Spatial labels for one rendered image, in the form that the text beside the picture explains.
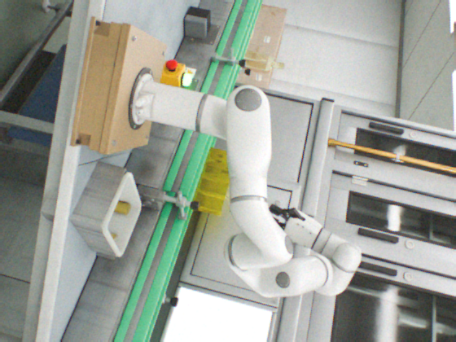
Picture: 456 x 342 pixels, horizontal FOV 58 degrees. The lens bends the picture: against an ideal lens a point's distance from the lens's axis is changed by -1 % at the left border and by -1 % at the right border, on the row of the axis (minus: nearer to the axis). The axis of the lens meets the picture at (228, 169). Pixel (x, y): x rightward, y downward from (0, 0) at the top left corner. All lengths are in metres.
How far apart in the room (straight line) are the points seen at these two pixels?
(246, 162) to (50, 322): 0.65
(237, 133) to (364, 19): 6.57
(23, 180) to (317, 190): 1.13
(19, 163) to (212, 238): 0.83
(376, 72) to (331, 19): 1.22
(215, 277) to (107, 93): 0.77
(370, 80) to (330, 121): 4.62
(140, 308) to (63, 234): 0.34
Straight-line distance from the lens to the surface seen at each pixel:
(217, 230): 1.50
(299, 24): 6.98
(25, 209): 1.70
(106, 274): 1.29
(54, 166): 1.11
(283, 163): 1.70
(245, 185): 0.91
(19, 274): 1.61
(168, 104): 0.99
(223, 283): 1.44
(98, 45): 0.95
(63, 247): 1.10
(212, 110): 0.98
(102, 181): 1.09
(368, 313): 1.56
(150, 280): 1.28
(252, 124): 0.88
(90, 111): 0.95
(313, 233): 1.28
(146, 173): 1.29
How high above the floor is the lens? 1.18
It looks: 5 degrees down
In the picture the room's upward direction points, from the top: 104 degrees clockwise
